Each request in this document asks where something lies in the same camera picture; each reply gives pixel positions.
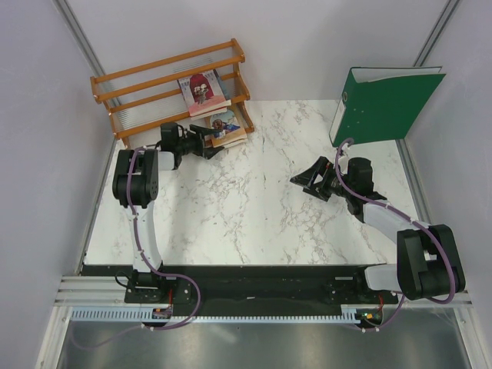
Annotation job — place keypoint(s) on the yellow Roald Dahl book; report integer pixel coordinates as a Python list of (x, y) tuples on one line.
[(228, 141)]

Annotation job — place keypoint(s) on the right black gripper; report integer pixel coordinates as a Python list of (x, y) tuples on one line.
[(324, 168)]

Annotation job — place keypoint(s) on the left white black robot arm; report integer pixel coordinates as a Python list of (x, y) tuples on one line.
[(135, 183)]

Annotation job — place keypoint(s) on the red Treehouse book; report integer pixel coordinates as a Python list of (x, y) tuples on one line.
[(202, 115)]

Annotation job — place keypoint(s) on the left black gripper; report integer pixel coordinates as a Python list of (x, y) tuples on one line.
[(204, 151)]

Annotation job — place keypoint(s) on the blue Nineteen Eighty-Four book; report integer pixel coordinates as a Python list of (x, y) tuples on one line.
[(223, 86)]

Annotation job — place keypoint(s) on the green lever arch binder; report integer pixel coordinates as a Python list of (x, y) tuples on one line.
[(381, 104)]

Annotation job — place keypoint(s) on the wooden two-tier book rack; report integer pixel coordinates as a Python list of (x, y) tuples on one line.
[(140, 98)]

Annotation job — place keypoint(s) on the brown cover book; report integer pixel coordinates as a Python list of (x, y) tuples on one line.
[(230, 122)]

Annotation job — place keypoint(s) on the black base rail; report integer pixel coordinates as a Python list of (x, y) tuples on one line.
[(247, 289)]

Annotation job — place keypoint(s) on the white slotted cable duct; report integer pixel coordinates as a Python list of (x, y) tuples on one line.
[(149, 315)]

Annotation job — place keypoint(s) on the purple castle cover book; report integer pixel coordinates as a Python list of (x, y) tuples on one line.
[(201, 94)]

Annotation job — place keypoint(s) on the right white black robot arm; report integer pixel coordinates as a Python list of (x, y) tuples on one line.
[(428, 263)]

